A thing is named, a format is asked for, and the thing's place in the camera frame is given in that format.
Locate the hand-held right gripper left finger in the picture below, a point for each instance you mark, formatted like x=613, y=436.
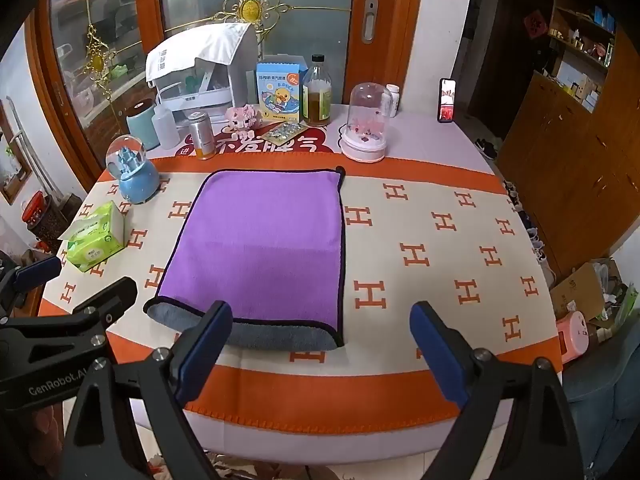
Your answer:
x=202, y=355

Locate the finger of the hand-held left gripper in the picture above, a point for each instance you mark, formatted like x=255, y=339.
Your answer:
x=37, y=269
x=112, y=297

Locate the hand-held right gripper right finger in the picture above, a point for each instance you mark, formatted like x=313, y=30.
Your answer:
x=440, y=355

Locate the purple towel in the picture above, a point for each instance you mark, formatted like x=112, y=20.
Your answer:
x=260, y=240

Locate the green tissue pack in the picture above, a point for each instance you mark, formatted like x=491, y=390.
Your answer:
x=95, y=240

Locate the red bucket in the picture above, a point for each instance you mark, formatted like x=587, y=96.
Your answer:
x=34, y=207

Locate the orange cream printed blanket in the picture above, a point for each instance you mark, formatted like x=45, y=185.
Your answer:
x=440, y=260

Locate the blue snow globe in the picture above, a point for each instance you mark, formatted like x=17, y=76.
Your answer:
x=137, y=182

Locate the row of shoes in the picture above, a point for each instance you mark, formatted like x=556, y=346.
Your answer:
x=532, y=235

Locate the cardboard box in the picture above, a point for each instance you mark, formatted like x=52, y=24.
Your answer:
x=582, y=290

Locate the blue upholstered chair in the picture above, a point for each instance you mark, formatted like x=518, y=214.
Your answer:
x=607, y=410

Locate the teal cup with brown lid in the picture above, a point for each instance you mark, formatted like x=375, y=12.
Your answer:
x=141, y=122

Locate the white squeeze bottle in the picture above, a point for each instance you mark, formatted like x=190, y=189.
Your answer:
x=165, y=127

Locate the silver can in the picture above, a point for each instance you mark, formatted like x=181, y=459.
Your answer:
x=202, y=135

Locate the dark shoes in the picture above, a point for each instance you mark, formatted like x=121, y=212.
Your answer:
x=486, y=149

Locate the pink block toy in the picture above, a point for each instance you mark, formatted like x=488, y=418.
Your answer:
x=243, y=116

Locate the brown wooden cabinet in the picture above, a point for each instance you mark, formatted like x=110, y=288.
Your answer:
x=575, y=170

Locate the white countertop appliance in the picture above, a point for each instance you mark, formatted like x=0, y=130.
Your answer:
x=210, y=85

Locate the blister pack of pills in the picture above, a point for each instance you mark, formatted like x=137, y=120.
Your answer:
x=284, y=132

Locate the pink dome ornament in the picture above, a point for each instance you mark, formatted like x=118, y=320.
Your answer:
x=366, y=125

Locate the smartphone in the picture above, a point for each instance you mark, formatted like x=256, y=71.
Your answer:
x=447, y=101

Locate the white pill bottle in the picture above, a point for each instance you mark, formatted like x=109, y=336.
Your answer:
x=393, y=102

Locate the blue box with duck print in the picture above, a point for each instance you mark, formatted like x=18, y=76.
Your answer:
x=280, y=92

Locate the white cloth cover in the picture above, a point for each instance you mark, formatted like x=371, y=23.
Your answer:
x=200, y=47

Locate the glass bottle with yellow liquid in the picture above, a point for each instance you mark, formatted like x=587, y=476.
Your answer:
x=317, y=102

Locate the dark wooden door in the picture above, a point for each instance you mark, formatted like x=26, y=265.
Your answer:
x=505, y=70

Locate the red door decoration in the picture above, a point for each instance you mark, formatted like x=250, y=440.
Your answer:
x=536, y=26

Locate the orange framed glass door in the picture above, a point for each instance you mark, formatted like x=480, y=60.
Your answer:
x=395, y=10

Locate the wooden picture frame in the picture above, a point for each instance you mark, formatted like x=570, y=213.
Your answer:
x=12, y=170

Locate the wooden wall shelf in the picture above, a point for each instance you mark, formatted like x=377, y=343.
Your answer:
x=582, y=45

